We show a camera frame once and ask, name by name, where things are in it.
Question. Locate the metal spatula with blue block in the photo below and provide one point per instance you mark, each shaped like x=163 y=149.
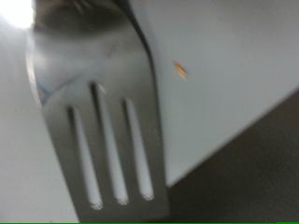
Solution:
x=109 y=77

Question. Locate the small bread crumb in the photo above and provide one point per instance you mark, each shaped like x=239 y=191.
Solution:
x=180 y=69

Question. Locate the grey backdrop curtain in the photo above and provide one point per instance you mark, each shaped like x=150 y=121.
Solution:
x=249 y=186

